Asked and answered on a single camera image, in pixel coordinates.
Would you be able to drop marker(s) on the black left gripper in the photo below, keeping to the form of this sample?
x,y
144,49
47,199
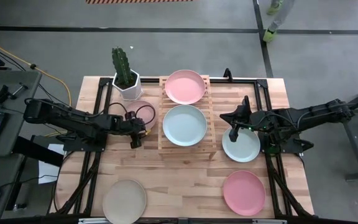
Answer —
x,y
126,126

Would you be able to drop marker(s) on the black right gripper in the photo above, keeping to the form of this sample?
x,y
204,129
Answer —
x,y
249,119

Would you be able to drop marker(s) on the pale pink plate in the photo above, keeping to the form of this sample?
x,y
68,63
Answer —
x,y
145,115

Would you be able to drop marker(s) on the mint green plate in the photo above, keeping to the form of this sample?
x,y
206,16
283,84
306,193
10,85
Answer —
x,y
184,125
244,147

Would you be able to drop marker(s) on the beige plate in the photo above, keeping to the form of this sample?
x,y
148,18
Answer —
x,y
124,201

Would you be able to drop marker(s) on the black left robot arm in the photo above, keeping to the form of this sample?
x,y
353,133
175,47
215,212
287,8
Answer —
x,y
67,119

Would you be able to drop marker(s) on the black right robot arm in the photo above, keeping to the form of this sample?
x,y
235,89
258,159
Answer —
x,y
315,113

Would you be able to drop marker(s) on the wooden slatted shelf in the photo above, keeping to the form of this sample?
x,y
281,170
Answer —
x,y
185,152

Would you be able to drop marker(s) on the white plant pot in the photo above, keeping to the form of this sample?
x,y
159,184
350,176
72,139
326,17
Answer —
x,y
132,90

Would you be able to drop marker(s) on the green cactus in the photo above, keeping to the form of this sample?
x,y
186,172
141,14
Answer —
x,y
121,67

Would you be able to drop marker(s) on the deep pink plate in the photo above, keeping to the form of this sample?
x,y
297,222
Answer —
x,y
244,193

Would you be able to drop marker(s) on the silver table clip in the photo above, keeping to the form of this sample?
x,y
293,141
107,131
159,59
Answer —
x,y
95,221
269,221

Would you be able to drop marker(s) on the white paper sheet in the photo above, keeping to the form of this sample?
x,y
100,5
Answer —
x,y
47,171

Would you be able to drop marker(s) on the black flat panel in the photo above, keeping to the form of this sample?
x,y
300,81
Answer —
x,y
39,152

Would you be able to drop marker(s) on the person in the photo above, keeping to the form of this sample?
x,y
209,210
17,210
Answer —
x,y
280,18

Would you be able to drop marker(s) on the grey side desk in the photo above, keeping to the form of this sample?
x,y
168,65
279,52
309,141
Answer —
x,y
23,90

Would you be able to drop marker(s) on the black clamp tool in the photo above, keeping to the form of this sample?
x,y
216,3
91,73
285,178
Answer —
x,y
3,92

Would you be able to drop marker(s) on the black aluminium table frame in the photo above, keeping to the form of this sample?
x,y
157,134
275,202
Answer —
x,y
222,81

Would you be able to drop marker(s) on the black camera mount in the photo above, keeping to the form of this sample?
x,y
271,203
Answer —
x,y
227,74

